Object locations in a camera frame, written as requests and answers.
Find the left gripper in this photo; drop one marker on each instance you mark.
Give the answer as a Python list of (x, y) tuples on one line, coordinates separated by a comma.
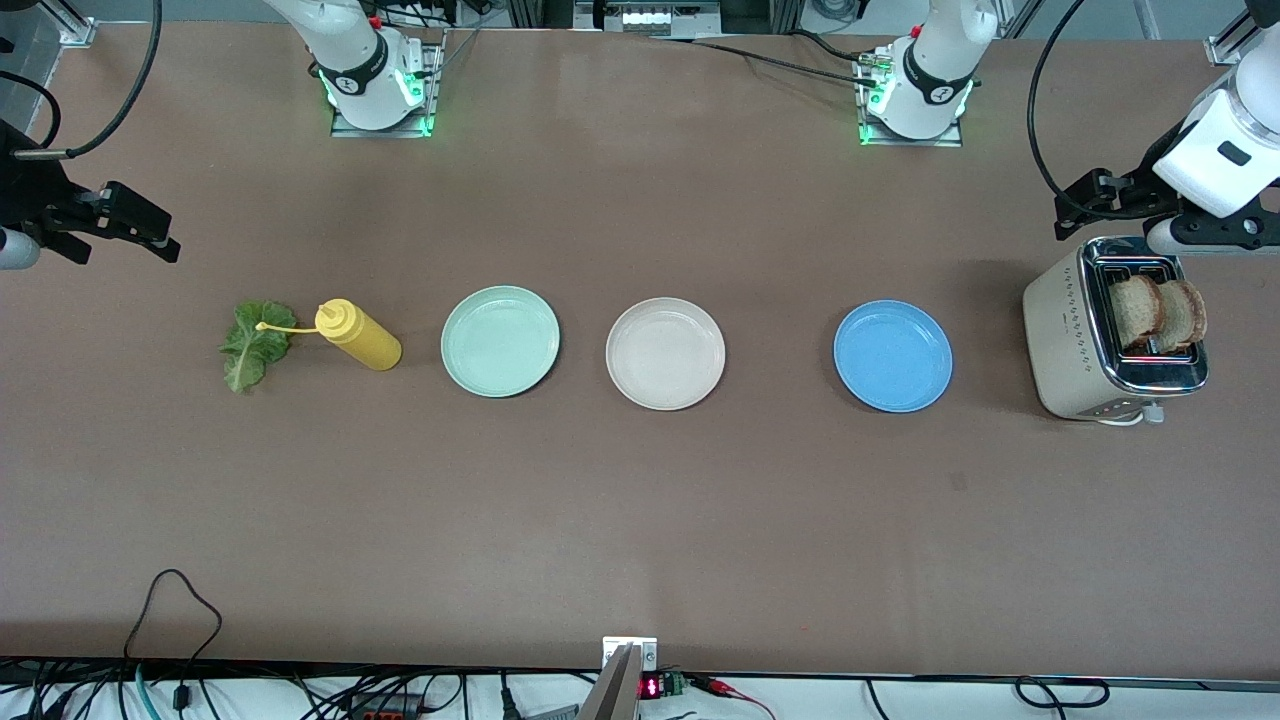
[(1143, 186)]

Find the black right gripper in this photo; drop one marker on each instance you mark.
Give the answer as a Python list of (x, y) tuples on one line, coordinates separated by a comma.
[(28, 192)]

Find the brown bread slice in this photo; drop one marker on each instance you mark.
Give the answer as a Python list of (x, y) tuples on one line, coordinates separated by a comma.
[(1135, 310), (1188, 315)]

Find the green lettuce leaf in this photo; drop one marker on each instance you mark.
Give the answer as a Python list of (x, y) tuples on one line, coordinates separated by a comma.
[(250, 345)]

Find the yellow mustard squeeze bottle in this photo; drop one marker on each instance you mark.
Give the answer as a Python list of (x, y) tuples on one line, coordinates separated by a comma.
[(365, 340)]

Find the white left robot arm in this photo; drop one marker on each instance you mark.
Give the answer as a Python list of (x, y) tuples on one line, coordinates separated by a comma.
[(930, 70)]

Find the blue plate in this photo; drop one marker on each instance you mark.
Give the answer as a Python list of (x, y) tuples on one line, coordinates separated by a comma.
[(893, 356)]

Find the pale green plate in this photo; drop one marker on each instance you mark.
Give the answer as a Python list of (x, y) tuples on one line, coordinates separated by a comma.
[(500, 342)]

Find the beige plate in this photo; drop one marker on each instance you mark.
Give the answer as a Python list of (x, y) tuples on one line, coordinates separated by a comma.
[(665, 353)]

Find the beige chrome toaster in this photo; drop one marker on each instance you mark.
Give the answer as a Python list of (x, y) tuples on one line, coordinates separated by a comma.
[(1060, 340)]

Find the black rack device white lights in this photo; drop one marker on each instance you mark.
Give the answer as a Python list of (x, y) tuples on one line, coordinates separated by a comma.
[(645, 18)]

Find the red LED display module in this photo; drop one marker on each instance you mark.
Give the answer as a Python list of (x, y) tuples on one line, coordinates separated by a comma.
[(652, 687)]

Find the grey metal bar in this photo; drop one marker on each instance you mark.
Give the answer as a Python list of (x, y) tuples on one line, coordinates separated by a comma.
[(615, 695)]

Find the aluminium frame extrusion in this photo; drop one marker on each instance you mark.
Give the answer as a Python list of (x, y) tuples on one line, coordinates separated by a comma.
[(1225, 48), (78, 28)]

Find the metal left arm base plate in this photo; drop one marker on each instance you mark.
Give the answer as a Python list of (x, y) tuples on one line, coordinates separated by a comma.
[(910, 143)]

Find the silver bracket plate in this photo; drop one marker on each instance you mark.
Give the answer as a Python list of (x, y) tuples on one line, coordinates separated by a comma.
[(612, 650)]

